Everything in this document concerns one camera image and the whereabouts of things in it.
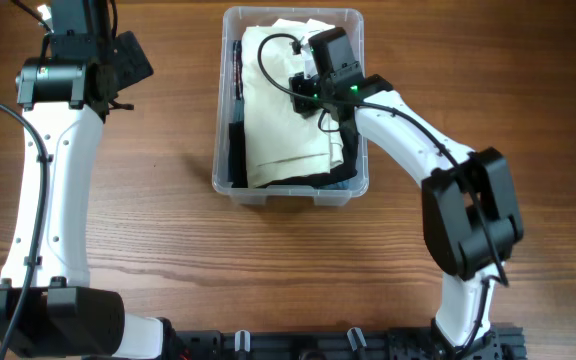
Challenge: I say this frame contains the clear plastic storage container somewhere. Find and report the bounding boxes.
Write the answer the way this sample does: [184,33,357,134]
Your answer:
[212,6,369,206]

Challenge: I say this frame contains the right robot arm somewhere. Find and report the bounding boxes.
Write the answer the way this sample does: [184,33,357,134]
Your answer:
[285,27,526,359]

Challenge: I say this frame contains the red plaid shirt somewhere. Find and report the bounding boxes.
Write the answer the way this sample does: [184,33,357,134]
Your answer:
[232,40,243,100]

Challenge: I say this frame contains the white printed t-shirt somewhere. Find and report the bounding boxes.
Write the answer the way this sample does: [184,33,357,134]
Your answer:
[272,18,334,32]

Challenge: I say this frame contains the blue denim jeans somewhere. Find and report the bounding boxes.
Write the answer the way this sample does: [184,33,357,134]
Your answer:
[227,99,352,191]

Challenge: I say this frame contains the cream cloth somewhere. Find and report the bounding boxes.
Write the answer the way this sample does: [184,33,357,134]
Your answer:
[242,25,344,188]

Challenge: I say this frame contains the black garment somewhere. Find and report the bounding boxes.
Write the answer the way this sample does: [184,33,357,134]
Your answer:
[227,117,360,190]

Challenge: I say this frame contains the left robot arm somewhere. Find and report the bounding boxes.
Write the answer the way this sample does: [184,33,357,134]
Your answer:
[0,0,184,359]

